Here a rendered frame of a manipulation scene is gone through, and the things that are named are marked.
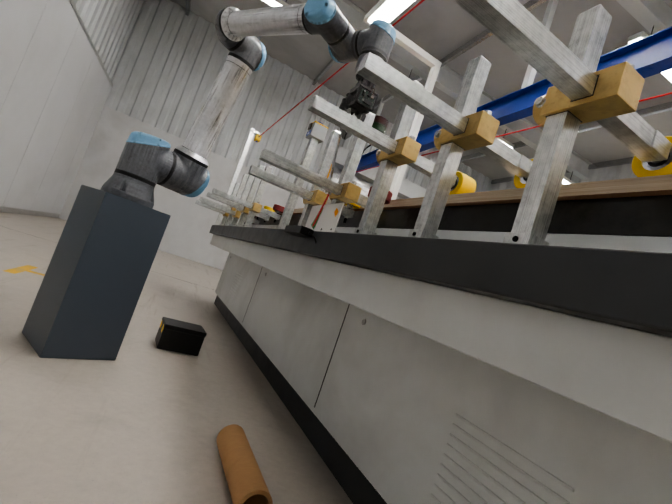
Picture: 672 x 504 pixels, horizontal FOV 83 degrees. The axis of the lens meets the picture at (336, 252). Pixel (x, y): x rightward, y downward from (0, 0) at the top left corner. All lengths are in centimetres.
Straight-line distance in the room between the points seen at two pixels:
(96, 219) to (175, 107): 785
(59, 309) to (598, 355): 151
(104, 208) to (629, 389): 149
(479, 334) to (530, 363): 10
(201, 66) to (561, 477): 941
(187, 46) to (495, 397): 938
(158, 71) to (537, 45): 916
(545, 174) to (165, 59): 926
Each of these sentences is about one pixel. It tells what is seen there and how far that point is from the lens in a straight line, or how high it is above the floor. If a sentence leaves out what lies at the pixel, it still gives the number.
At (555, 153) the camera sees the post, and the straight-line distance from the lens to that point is 68.
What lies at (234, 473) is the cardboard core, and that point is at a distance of 107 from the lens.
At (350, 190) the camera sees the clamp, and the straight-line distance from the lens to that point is 120.
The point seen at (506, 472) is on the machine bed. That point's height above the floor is 34.
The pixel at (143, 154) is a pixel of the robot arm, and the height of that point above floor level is 78.
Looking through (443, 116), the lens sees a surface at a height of 93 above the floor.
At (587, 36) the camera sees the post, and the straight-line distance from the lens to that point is 78.
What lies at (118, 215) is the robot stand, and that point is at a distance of 159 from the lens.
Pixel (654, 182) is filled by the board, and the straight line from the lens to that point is 83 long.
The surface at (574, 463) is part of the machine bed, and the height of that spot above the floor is 41.
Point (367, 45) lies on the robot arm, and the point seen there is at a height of 128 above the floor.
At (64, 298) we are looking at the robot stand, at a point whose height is 21.
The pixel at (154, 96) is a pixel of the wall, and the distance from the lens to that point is 936.
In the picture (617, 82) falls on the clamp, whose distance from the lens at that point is 68.
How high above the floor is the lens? 56
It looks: 4 degrees up
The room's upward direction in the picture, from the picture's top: 19 degrees clockwise
